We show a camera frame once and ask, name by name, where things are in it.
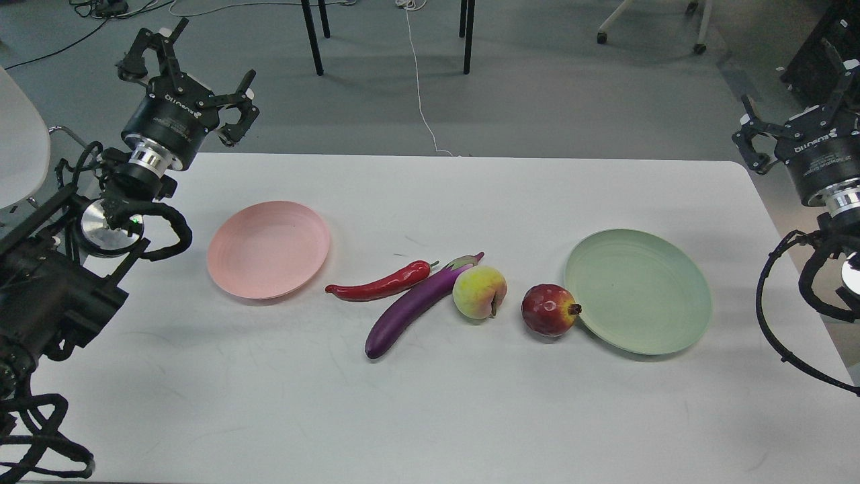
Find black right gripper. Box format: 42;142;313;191
732;37;860;206

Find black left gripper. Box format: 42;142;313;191
116;17;260;171

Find red chili pepper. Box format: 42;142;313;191
325;260;439;301

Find purple eggplant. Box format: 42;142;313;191
363;251;485;360

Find red pomegranate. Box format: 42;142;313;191
520;283;583;337

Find yellow green peach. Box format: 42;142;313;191
452;266;508;321

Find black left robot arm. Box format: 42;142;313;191
1;17;260;483

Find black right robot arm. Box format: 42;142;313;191
732;47;859;395

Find black equipment case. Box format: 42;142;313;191
780;1;859;106

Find white rolling chair base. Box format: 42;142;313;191
594;1;716;56

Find black table leg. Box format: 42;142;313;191
299;1;331;77
458;0;476;75

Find white chair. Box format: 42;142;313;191
1;69;88;209

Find pink plate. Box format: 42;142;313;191
206;201;331;300

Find green plate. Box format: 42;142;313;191
563;229;713;356

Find black floor cables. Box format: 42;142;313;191
5;0;175;71

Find white floor cable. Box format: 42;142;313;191
395;0;455;157

